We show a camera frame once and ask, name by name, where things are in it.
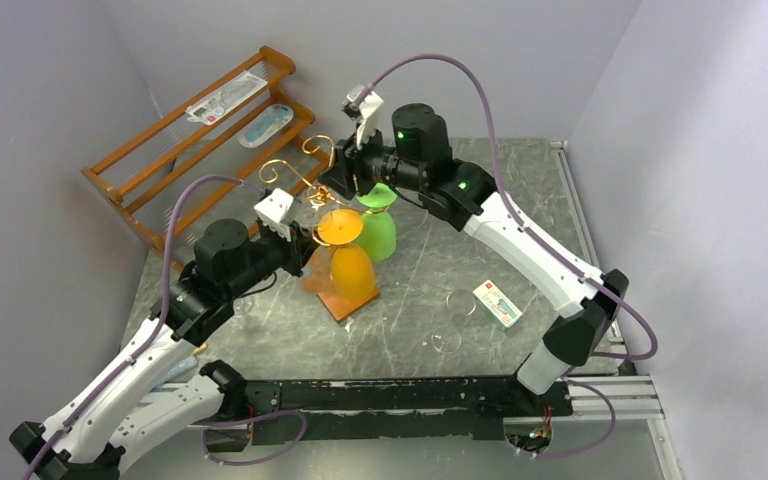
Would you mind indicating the blue highlighter pen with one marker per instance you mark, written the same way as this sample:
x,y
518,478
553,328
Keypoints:
x,y
182,367

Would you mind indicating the clear wine glass front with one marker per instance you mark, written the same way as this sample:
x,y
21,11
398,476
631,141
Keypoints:
x,y
460,304

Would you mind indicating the clear wine glass back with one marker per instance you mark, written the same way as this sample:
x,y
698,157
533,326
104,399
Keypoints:
x,y
316,278

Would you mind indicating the blue white packaged item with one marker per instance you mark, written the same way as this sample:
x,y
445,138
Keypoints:
x,y
265,125

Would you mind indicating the green plastic wine glass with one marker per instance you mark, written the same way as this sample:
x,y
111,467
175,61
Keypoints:
x,y
378,237

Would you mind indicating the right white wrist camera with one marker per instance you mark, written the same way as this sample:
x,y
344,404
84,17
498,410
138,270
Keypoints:
x,y
364,109

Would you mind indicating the wooden shelf rack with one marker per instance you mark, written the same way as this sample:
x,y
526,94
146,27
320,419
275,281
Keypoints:
x,y
142,178

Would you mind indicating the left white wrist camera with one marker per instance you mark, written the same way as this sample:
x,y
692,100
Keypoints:
x,y
277,210

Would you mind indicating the gold wire glass rack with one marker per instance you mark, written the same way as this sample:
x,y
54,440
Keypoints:
x,y
315,201

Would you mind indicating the white packaged item top shelf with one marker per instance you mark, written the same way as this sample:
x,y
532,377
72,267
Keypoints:
x,y
221,101

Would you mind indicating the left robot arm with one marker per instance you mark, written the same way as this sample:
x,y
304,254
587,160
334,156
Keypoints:
x,y
110,425

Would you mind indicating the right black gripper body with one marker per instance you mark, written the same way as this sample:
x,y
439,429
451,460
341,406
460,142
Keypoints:
x,y
345,169

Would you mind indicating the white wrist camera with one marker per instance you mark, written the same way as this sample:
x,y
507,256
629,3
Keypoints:
x,y
364,109
277,210

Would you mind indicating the clear wine glass left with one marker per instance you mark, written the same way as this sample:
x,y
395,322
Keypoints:
x,y
243,306

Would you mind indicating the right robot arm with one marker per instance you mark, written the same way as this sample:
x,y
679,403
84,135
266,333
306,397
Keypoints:
x,y
464,195

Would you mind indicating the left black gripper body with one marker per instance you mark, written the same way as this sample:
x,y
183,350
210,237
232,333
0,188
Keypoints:
x,y
292,257

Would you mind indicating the clear wine glass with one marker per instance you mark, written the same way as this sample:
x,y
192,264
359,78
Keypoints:
x,y
316,278
243,306
460,304

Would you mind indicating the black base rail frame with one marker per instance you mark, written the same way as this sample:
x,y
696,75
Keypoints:
x,y
484,408

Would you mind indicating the small white red box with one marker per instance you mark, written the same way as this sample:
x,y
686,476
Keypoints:
x,y
497,304

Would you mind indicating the orange plastic wine glass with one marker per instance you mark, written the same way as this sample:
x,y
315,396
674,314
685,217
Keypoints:
x,y
351,268

